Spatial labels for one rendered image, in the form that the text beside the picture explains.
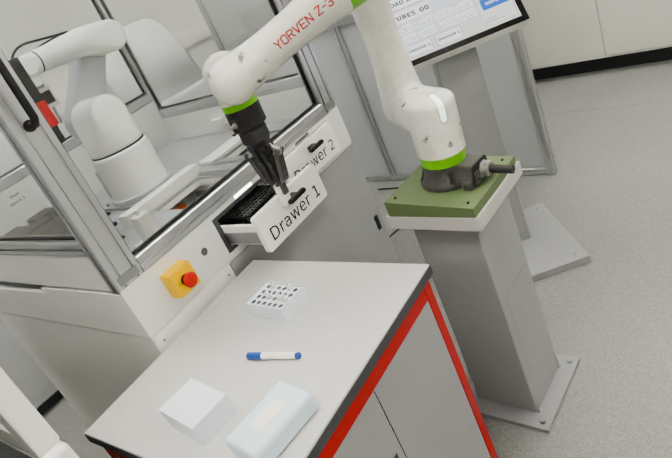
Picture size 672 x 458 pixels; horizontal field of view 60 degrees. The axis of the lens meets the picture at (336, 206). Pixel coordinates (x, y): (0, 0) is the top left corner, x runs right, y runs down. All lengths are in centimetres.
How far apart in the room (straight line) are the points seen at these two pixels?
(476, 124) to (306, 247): 88
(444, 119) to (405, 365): 60
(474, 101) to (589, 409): 115
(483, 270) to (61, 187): 106
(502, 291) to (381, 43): 74
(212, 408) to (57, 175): 61
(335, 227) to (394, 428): 91
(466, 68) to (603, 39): 204
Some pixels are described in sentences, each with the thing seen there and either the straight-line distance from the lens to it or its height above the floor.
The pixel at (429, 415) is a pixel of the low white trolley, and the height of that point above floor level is 48.
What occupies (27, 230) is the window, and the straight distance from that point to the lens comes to 169.
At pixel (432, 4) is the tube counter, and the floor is 111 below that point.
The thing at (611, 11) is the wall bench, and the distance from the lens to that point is 414.
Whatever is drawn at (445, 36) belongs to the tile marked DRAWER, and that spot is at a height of 101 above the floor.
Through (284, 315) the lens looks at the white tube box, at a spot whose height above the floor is 78.
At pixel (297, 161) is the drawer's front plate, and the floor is 90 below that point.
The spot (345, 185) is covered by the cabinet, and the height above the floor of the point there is 69.
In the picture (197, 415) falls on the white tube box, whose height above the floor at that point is 81.
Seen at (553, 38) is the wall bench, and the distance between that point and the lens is 428.
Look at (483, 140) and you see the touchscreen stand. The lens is 238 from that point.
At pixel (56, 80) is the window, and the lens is 146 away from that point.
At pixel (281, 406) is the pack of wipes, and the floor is 81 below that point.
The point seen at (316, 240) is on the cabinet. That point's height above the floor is 63.
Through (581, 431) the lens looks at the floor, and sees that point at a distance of 192.
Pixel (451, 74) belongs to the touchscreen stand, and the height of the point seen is 85.
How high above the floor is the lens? 148
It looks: 24 degrees down
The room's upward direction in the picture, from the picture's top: 24 degrees counter-clockwise
